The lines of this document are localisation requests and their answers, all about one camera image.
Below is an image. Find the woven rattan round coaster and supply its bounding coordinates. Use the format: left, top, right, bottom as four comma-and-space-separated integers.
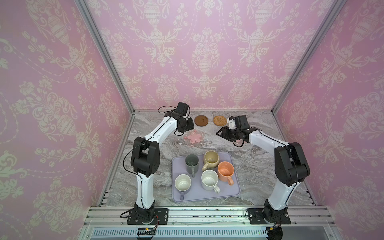
213, 116, 227, 127

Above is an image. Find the brown wooden round coaster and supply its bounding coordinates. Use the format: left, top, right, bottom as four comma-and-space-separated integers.
194, 115, 209, 127

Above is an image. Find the orange mug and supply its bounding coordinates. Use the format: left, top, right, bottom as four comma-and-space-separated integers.
218, 162, 235, 186

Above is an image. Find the pink flower silicone coaster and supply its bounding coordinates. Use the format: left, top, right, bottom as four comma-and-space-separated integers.
233, 140, 244, 147

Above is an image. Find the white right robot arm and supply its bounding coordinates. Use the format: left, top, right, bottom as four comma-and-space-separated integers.
216, 127, 311, 224

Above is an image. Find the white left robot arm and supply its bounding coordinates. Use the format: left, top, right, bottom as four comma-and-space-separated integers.
131, 116, 194, 224

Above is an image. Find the yellow beige mug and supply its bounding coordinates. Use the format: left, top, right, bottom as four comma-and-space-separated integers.
202, 151, 220, 172

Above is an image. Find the grey green mug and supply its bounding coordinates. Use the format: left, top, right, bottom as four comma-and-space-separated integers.
185, 154, 199, 178

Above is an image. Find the lilac plastic tray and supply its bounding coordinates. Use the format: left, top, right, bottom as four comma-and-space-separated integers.
172, 152, 241, 203

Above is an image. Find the white cream mug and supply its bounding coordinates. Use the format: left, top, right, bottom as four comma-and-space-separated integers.
201, 170, 221, 194

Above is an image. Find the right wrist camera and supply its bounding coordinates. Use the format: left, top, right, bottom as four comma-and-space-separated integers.
227, 115, 250, 131

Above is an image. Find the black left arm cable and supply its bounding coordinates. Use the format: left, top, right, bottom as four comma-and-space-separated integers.
122, 140, 142, 181

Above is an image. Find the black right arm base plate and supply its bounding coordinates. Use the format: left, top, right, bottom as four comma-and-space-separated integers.
246, 208, 291, 225

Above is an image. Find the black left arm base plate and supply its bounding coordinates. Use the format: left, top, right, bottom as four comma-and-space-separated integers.
127, 208, 169, 225

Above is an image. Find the white perforated cable duct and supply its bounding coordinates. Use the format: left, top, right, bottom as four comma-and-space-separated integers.
91, 226, 268, 239

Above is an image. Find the aluminium front frame rail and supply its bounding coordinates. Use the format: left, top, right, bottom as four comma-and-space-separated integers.
84, 206, 336, 227

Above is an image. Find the aluminium corner frame post left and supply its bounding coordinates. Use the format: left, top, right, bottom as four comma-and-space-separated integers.
75, 0, 135, 115

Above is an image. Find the aluminium corner frame post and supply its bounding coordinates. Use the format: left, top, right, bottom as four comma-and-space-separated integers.
271, 0, 347, 117
75, 0, 135, 115

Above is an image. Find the aluminium corner frame post right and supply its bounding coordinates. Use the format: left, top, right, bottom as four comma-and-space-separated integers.
271, 0, 347, 117

